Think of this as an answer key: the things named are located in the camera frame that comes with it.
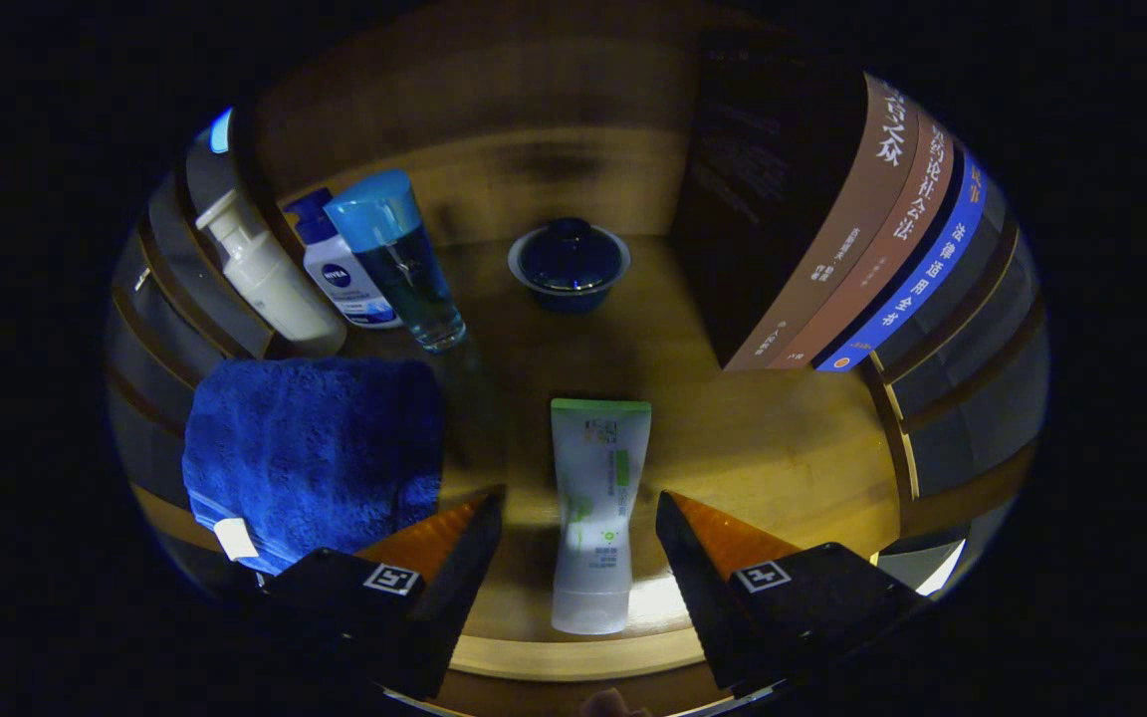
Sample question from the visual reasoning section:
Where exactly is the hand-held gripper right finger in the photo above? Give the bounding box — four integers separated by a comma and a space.
655, 490, 928, 698

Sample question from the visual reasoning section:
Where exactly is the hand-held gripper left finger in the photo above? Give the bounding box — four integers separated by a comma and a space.
260, 485, 507, 700

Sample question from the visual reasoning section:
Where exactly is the wooden drawer with black knob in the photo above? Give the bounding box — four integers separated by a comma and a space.
434, 662, 734, 717

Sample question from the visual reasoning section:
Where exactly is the white tube with green cap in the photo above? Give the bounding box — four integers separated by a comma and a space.
550, 398, 653, 636

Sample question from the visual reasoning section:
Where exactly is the wooden countertop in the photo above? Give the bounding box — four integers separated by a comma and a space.
130, 234, 923, 684

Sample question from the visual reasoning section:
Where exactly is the wooden cabinet with shelf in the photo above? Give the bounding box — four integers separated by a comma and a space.
106, 10, 1047, 717

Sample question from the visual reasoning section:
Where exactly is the folded blue towel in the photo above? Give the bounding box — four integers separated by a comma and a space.
182, 357, 447, 577

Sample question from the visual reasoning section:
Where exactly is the clear teal bottle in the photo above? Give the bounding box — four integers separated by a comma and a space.
324, 169, 468, 353

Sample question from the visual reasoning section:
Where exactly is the white bottle with blue cap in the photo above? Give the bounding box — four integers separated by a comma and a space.
285, 187, 403, 330

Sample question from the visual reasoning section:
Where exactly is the dark blue lidded bowl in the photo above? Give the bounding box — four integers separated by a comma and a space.
508, 217, 632, 315

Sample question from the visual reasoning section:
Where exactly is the white pump bottle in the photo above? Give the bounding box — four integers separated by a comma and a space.
195, 187, 347, 358

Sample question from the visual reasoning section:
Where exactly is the blue book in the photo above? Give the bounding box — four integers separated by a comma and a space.
815, 147, 991, 373

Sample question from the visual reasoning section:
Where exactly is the dark brown book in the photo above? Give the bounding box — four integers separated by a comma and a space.
671, 30, 918, 372

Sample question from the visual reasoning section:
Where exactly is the reddish brown book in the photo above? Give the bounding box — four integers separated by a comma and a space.
768, 105, 958, 371

